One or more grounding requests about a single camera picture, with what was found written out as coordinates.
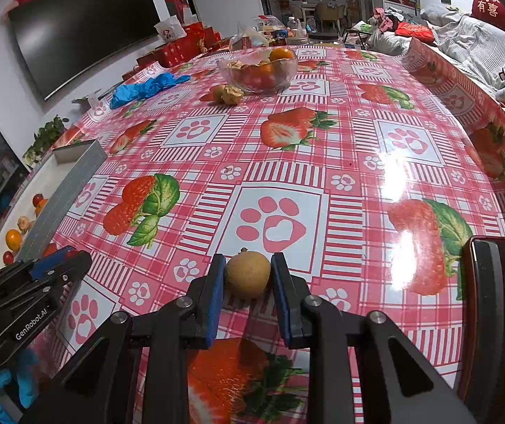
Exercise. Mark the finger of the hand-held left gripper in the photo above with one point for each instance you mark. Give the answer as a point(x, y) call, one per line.
point(73, 265)
point(51, 261)

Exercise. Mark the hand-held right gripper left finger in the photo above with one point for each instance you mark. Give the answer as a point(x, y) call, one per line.
point(215, 304)

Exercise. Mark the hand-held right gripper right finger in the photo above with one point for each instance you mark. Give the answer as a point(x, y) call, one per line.
point(281, 304)

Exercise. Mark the red cherry tomato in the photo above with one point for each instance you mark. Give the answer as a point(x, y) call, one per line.
point(8, 256)
point(36, 198)

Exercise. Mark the small yellowish orange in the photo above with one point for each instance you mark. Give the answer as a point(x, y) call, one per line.
point(13, 238)

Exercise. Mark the brown cracked longan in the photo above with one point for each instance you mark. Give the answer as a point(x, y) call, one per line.
point(23, 224)

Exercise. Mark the medium orange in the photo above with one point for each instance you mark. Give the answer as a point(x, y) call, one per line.
point(41, 206)

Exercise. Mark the grey tray box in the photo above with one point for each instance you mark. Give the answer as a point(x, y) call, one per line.
point(71, 176)

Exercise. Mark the person's left hand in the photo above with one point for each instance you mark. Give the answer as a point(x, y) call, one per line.
point(0, 384)

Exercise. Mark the green potted plant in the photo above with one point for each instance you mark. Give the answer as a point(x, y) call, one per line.
point(44, 139)

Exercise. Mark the red strawberry print tablecloth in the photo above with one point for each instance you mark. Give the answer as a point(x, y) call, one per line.
point(323, 176)

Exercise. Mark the small open cardboard box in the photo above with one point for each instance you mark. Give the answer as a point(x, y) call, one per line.
point(86, 97)

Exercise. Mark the blue gloves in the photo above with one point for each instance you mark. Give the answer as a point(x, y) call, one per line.
point(146, 88)

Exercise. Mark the brown longan shell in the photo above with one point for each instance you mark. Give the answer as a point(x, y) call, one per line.
point(232, 94)

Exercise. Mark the glass bowl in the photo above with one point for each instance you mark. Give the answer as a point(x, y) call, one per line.
point(256, 77)

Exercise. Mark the pile of small oranges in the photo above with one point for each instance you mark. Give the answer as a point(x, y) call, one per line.
point(256, 73)

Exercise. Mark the black television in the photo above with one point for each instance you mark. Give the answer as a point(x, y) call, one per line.
point(89, 31)

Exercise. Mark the stack of red gift boxes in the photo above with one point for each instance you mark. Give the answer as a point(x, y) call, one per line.
point(181, 46)

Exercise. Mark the orange with leaf stem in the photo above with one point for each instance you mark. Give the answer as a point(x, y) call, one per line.
point(281, 54)

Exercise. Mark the white plastic bag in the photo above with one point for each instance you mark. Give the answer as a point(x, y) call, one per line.
point(170, 30)

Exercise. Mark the clear plastic container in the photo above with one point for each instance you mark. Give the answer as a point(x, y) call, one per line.
point(259, 31)

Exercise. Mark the clear water bottle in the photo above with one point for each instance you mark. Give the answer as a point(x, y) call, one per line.
point(295, 24)

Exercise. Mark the dining chair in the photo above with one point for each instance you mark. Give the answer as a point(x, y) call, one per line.
point(327, 15)

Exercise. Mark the red cloth bag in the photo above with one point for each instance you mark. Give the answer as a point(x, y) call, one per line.
point(413, 30)

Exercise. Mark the grey striped blanket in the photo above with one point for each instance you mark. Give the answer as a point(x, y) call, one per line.
point(477, 48)

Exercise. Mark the red pillow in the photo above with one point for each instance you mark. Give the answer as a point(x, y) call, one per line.
point(495, 13)

